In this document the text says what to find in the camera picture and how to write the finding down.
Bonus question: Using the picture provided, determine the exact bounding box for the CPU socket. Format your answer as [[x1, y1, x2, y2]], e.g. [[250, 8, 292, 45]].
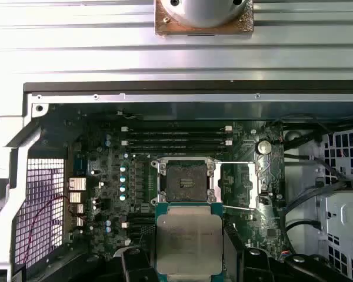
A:
[[150, 157, 223, 206]]

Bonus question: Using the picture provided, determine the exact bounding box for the silver metal drive cage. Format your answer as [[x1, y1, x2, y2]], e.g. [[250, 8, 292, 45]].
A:
[[317, 126, 353, 282]]

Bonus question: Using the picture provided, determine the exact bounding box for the wire locking lever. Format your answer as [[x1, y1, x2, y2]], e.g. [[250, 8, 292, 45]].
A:
[[222, 204, 257, 212], [215, 160, 259, 165]]

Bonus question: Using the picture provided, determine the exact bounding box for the RAM slot with white clips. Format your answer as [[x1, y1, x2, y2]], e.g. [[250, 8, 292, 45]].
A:
[[120, 125, 233, 133], [120, 140, 233, 147]]

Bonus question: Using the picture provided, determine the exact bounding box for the blue-green port connector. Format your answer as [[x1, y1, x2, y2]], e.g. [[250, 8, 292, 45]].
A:
[[74, 157, 88, 176]]

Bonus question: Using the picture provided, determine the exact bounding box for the RAM slot with black clips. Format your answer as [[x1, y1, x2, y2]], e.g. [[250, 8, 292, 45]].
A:
[[120, 132, 233, 140], [120, 146, 233, 155]]

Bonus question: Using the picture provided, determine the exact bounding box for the black PC case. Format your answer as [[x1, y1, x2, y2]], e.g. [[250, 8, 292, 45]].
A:
[[0, 82, 353, 282]]

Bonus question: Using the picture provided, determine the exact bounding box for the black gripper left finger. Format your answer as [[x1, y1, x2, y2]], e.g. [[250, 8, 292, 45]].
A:
[[89, 248, 156, 282]]

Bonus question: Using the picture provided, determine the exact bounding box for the black sleeved cable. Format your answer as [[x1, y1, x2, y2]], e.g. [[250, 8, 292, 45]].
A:
[[283, 149, 349, 184]]

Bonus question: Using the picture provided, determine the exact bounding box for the thin red wire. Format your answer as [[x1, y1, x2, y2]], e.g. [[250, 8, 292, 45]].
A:
[[22, 195, 77, 265]]

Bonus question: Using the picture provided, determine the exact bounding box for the brown square mounting plate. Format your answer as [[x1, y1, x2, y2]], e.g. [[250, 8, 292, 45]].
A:
[[155, 0, 255, 36]]

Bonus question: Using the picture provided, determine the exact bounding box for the metal socket cover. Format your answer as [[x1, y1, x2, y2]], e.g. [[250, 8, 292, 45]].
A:
[[214, 160, 270, 213]]

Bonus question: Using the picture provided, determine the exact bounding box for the CPU with silver top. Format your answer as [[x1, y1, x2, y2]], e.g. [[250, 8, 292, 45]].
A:
[[155, 202, 224, 276]]

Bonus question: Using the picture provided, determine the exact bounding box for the green motherboard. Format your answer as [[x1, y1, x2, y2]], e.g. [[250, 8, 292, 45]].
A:
[[64, 111, 286, 265]]

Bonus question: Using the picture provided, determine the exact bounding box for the grey flat cable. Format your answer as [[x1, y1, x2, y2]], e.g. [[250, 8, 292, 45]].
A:
[[284, 179, 347, 216]]

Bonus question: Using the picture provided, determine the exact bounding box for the round silver coin battery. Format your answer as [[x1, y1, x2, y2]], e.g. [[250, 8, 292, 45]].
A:
[[255, 140, 272, 156]]

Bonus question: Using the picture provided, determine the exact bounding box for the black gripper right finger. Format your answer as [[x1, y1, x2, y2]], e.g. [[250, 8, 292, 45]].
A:
[[223, 248, 351, 282]]

